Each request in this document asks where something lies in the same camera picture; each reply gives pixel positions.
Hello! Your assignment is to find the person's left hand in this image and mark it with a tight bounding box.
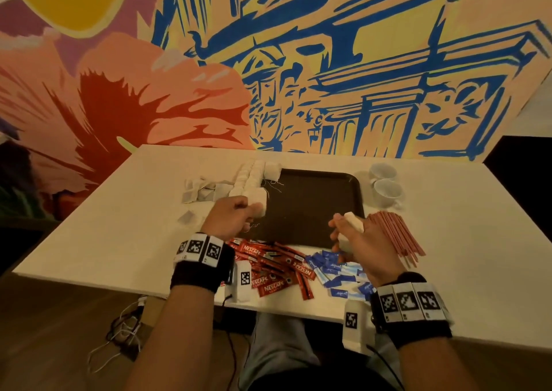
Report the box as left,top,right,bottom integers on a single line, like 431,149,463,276
200,195,264,243

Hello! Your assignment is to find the person's right hand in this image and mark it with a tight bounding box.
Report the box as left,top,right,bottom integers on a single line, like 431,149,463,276
328,214,408,288

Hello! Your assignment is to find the bundle of red stir sticks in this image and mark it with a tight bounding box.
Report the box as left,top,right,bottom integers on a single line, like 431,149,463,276
366,210,428,269

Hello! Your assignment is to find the white tea bag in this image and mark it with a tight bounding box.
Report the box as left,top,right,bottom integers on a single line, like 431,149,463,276
244,188,269,221
338,211,367,253

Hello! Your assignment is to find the pile of white tea bags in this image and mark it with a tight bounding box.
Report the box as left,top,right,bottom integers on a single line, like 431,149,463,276
177,176,236,228

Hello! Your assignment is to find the pile of blue sugar sachets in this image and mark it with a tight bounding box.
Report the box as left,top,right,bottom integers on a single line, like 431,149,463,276
306,250,381,301

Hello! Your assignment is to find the row of tea bags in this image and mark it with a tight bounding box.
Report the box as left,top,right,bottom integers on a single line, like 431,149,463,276
228,159,284,199

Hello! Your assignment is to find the pile of red Nescafe sachets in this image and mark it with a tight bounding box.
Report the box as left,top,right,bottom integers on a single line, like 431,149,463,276
226,237,319,301

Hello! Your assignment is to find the dark brown tray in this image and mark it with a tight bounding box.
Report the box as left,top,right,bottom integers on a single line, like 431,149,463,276
250,168,366,249

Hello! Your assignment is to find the person's right forearm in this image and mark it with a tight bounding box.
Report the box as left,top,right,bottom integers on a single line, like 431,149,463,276
398,335,480,391

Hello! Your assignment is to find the person's left forearm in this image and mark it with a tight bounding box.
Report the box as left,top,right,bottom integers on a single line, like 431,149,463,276
125,285,217,391

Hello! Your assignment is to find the black left wristband with markers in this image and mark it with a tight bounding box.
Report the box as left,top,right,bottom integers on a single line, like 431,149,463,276
170,232,236,294

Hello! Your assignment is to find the black wristband with markers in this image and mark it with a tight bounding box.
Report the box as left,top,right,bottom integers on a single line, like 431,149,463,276
369,271,454,350
170,232,236,294

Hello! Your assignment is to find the small white cup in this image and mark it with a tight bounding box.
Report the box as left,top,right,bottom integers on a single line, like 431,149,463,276
369,162,400,183
371,178,405,208

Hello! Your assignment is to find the black right wristband with markers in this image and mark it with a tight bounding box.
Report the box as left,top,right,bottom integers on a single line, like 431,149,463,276
369,271,454,350

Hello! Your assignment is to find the black clothing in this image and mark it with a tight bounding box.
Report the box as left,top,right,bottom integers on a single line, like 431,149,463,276
250,365,398,391

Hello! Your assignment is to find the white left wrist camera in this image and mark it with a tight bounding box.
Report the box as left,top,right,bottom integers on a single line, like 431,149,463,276
231,259,255,304

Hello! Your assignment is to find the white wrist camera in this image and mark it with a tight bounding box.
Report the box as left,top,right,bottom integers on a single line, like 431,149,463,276
231,259,255,304
342,298,377,355

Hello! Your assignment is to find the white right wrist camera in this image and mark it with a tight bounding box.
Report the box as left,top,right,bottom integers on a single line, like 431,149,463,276
342,298,377,355

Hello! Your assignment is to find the black right camera cable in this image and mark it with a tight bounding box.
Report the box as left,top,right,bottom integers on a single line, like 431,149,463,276
366,343,407,391

